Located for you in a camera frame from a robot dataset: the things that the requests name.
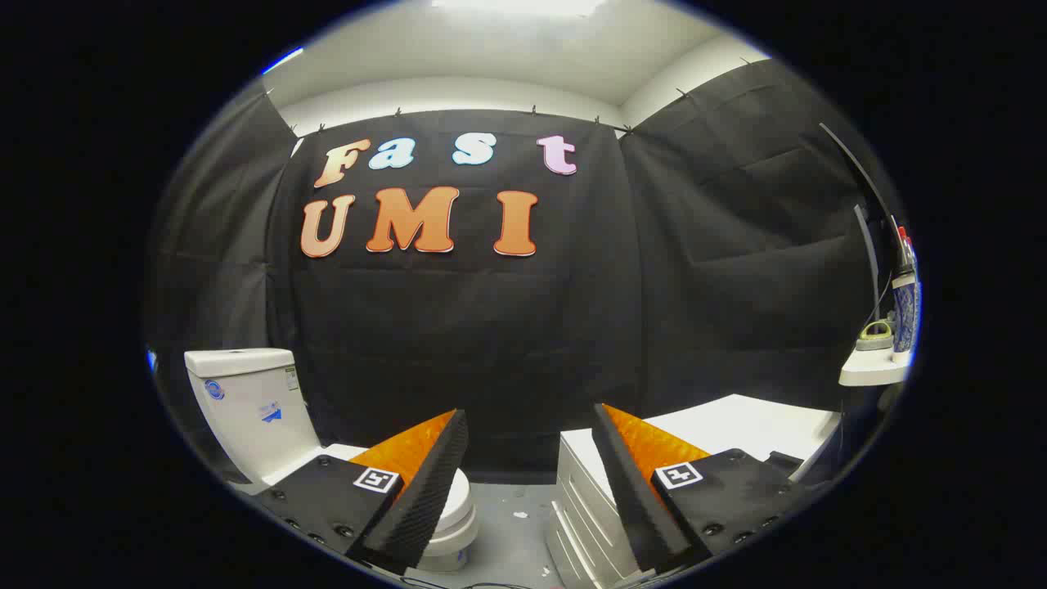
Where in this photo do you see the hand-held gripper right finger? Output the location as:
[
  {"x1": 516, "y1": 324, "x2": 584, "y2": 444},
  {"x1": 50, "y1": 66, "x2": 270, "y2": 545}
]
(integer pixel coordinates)
[{"x1": 591, "y1": 402, "x2": 811, "y2": 576}]

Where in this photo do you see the thin dark curved bar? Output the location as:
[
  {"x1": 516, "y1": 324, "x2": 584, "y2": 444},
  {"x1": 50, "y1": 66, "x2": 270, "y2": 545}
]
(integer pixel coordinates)
[{"x1": 820, "y1": 123, "x2": 905, "y2": 246}]

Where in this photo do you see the black backdrop cloth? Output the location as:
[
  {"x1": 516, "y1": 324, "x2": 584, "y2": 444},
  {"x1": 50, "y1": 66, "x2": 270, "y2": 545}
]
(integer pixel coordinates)
[{"x1": 143, "y1": 59, "x2": 880, "y2": 483}]

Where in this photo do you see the small green dish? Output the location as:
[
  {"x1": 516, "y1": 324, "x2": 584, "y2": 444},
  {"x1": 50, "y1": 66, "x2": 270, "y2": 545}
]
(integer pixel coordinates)
[{"x1": 855, "y1": 321, "x2": 894, "y2": 353}]

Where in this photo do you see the white drawer cabinet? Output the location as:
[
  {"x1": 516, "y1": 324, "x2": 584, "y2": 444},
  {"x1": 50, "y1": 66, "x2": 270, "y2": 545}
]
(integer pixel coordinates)
[{"x1": 544, "y1": 394, "x2": 843, "y2": 588}]

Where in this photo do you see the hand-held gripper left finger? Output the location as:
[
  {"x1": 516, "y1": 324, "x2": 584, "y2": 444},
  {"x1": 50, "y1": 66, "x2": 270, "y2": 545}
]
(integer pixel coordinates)
[{"x1": 252, "y1": 407, "x2": 471, "y2": 576}]

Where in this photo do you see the white toilet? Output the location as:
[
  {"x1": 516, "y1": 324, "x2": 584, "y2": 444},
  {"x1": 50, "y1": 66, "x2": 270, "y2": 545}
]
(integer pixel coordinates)
[{"x1": 184, "y1": 348, "x2": 481, "y2": 573}]

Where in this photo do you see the white toilet tank lid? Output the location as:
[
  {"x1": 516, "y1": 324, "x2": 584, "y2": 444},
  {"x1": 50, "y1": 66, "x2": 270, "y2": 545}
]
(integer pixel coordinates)
[{"x1": 184, "y1": 348, "x2": 296, "y2": 380}]

